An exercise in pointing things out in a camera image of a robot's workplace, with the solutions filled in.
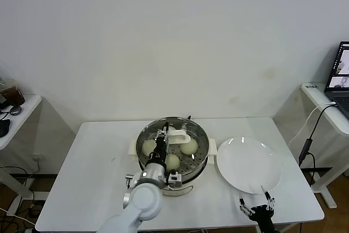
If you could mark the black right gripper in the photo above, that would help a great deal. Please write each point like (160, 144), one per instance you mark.
(263, 214)

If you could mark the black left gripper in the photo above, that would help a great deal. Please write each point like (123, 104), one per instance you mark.
(160, 158)

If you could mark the white steamed baozi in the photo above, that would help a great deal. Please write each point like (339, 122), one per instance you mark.
(189, 148)
(148, 148)
(173, 162)
(172, 129)

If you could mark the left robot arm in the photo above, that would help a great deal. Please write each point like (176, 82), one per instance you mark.
(143, 197)

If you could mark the stainless steel steamer pot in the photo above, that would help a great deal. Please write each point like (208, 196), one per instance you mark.
(195, 171)

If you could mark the white round plate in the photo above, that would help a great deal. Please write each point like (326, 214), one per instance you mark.
(248, 164)

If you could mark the white side table with laptop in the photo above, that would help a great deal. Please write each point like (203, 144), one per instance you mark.
(319, 96)

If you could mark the small label sticker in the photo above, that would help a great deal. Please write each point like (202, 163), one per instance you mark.
(311, 86)

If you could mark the dark laptop computer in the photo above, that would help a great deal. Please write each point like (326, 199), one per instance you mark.
(340, 99)

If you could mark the white side table with cup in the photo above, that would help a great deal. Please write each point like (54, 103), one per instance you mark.
(24, 107)

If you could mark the round grey disc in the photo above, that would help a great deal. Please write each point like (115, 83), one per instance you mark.
(15, 110)

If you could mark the plastic cup of iced coffee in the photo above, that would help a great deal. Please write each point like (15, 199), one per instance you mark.
(13, 96)

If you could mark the black computer mouse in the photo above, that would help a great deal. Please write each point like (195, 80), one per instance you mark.
(3, 128)

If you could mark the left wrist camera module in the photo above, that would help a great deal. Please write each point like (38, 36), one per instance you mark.
(174, 179)

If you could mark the white wall socket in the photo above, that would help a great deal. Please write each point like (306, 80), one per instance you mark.
(36, 158)

